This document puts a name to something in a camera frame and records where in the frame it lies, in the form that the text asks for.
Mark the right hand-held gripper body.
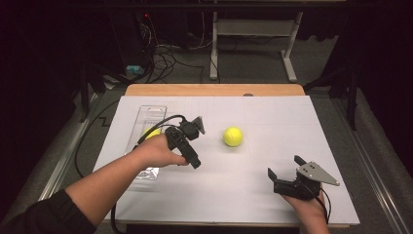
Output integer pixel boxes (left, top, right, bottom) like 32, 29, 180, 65
272, 161, 341, 201

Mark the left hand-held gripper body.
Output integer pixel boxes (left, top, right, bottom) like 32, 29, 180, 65
165, 115, 207, 161

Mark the yellow tennis ball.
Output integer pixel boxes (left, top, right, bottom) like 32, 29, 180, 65
222, 126, 244, 148
142, 127, 163, 140

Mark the clear plastic container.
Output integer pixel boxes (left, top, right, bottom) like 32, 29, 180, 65
124, 104, 169, 180

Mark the person's left hand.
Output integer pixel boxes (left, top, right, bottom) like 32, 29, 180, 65
133, 133, 190, 171

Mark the person's right hand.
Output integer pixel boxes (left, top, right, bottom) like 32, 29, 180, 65
281, 191, 328, 226

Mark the white foam board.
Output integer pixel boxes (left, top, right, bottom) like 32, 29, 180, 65
92, 95, 360, 226

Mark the wooden table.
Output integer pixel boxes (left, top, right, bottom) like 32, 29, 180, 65
103, 83, 350, 229

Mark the black stand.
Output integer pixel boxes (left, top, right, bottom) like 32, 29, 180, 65
78, 61, 108, 124
305, 66, 358, 132

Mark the small teal object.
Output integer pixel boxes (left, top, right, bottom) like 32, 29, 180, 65
126, 64, 145, 76

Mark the dark computer case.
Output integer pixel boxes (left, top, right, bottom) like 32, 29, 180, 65
110, 11, 155, 71

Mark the person's black sleeve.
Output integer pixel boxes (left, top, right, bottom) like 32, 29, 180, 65
0, 189, 98, 234

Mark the right hand-held gripper cable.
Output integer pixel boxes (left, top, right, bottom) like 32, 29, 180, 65
301, 181, 332, 225

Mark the hand-held gripper cable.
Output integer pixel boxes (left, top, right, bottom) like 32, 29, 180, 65
74, 98, 188, 234
301, 181, 332, 225

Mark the metal floor rail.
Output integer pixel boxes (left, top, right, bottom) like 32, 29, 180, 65
330, 97, 413, 234
38, 92, 100, 203

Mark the tangle of floor cables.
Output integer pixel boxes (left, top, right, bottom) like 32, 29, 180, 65
139, 13, 212, 85

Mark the left hand-held gripper cable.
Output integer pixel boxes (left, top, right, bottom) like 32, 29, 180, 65
74, 98, 188, 234

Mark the white metal stand frame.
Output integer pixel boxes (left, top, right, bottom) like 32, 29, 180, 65
208, 11, 305, 84

